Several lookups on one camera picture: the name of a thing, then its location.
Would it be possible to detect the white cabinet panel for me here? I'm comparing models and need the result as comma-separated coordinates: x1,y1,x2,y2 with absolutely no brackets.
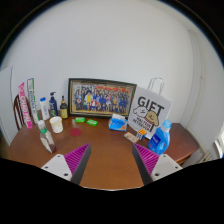
0,65,14,146

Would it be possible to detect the white blue-capped lotion bottle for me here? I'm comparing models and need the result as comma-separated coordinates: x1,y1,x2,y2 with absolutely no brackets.
39,96,51,121

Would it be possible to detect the green white shuttlecock tube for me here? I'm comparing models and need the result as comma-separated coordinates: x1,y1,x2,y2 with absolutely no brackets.
26,77,40,124

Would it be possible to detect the small printed card pack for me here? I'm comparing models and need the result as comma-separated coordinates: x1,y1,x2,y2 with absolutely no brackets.
123,131,139,144

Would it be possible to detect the dark wooden chair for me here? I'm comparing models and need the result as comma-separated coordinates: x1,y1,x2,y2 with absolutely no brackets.
13,93,28,131

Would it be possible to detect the white printed paper gift bag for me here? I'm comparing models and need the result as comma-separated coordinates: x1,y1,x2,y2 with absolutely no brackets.
127,77,173,140

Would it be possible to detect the dark blue pump bottle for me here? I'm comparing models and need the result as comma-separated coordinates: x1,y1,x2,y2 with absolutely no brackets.
48,91,59,118

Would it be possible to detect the blue detergent bottle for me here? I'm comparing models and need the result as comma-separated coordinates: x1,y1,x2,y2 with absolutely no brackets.
147,119,173,156

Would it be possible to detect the clear green-labelled drink bottle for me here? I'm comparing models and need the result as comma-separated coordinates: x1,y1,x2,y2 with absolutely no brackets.
37,119,57,154

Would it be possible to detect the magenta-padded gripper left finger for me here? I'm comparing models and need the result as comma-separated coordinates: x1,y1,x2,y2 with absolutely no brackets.
40,143,92,186

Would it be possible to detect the flat round red coaster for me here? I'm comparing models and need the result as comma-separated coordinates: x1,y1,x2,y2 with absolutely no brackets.
69,127,82,138

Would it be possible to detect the blue tissue pack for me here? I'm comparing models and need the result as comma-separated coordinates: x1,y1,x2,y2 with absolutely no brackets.
108,113,129,132

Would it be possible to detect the white yellow-rimmed cup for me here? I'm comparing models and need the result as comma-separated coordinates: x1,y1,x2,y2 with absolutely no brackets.
49,115,64,134

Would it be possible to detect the brown yellow-labelled pump bottle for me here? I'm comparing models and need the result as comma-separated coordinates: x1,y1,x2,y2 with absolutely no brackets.
59,95,69,120

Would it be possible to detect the framed group picture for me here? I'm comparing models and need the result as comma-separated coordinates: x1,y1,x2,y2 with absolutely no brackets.
67,77,138,119

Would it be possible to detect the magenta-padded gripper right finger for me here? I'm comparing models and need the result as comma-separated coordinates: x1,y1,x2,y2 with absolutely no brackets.
131,143,184,186

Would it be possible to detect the pink shuttlecock tube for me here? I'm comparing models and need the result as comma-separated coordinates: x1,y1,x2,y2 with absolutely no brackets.
17,81,34,130

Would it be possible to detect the small colourful puzzle cube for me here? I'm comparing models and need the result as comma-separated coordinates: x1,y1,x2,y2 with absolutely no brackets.
136,128,148,140

